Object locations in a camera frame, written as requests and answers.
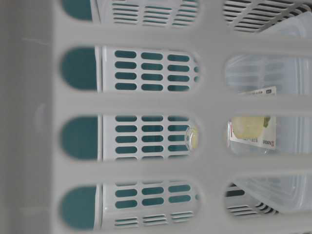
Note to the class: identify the clear plastic food container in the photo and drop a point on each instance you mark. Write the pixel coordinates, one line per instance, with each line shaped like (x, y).
(274, 75)

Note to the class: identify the clear tape roll edge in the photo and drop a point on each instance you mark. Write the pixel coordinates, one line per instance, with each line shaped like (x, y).
(191, 138)

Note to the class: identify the white plastic shopping basket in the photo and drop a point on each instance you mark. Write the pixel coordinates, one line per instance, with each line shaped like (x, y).
(35, 103)

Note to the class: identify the cellophane tape in package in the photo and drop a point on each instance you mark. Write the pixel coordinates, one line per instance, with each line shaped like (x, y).
(258, 131)

